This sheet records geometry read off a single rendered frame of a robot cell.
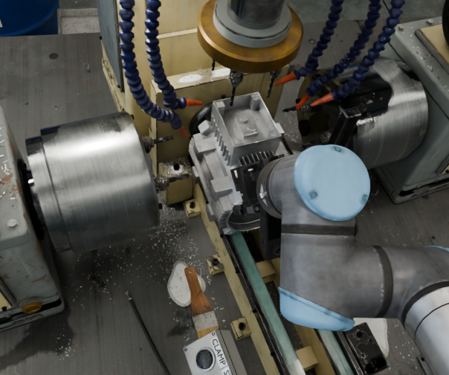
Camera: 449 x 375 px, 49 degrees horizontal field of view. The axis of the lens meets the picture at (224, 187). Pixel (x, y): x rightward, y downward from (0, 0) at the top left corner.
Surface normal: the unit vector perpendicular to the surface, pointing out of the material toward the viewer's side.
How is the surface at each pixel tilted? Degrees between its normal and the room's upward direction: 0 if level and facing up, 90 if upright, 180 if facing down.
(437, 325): 61
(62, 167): 13
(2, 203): 0
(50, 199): 39
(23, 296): 90
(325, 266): 28
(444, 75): 0
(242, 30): 0
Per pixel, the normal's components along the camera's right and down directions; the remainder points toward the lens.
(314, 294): -0.21, -0.08
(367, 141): 0.37, 0.45
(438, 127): -0.92, 0.26
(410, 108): 0.32, 0.09
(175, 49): 0.37, 0.81
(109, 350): 0.11, -0.54
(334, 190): 0.28, -0.16
